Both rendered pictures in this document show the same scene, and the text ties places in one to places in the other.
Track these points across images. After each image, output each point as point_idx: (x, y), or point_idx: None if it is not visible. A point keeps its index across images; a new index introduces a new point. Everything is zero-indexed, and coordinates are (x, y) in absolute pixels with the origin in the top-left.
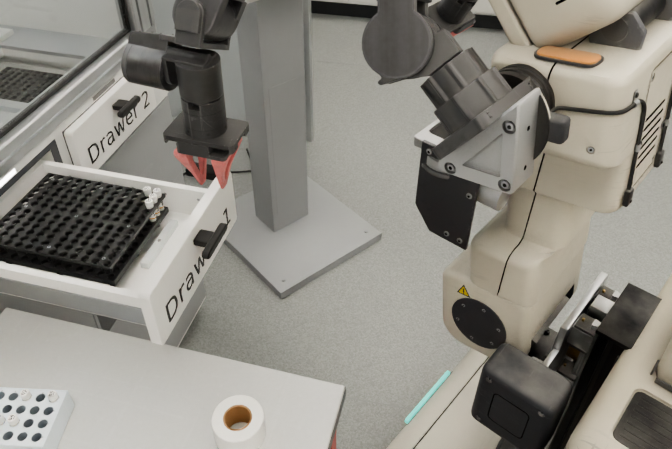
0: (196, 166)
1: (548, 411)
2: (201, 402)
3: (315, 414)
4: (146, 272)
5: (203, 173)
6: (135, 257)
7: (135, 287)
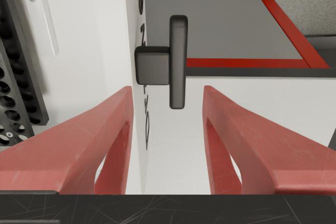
0: (121, 193)
1: None
2: (201, 125)
3: (320, 114)
4: (60, 57)
5: (128, 116)
6: (33, 67)
7: (66, 86)
